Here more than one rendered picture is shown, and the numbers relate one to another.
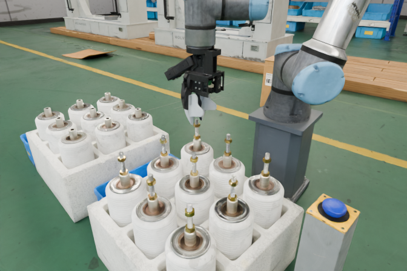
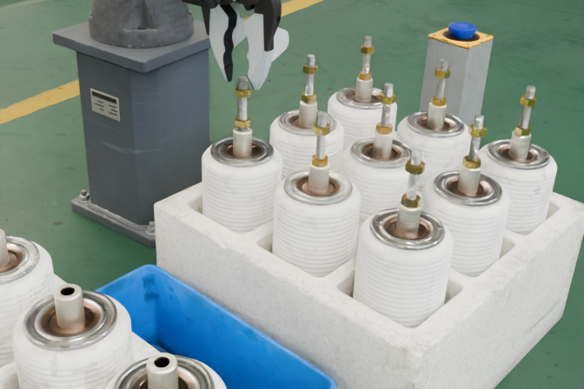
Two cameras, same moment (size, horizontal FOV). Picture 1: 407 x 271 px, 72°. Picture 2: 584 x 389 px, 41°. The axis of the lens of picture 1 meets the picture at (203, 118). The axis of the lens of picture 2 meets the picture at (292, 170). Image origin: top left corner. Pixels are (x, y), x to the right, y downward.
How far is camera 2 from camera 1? 111 cm
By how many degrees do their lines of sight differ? 83
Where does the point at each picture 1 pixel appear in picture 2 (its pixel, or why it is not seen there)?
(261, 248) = not seen: hidden behind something
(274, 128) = (183, 59)
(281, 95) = not seen: outside the picture
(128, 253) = (516, 267)
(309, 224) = (471, 60)
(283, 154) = (203, 102)
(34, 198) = not seen: outside the picture
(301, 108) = not seen: outside the picture
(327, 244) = (481, 68)
